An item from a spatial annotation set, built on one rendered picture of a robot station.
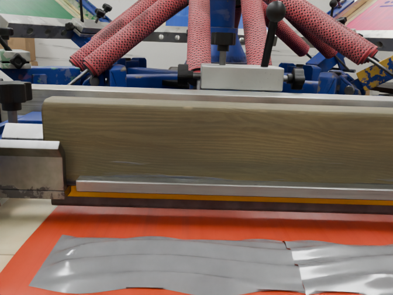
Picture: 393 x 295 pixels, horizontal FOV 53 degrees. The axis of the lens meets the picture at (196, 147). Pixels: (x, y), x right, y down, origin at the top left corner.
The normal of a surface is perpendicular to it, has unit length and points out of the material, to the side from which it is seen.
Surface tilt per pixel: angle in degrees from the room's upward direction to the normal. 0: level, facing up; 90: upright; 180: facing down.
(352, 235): 0
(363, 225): 0
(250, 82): 90
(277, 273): 33
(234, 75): 90
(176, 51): 90
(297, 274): 40
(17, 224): 0
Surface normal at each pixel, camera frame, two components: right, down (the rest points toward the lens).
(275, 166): 0.01, 0.26
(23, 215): 0.04, -0.96
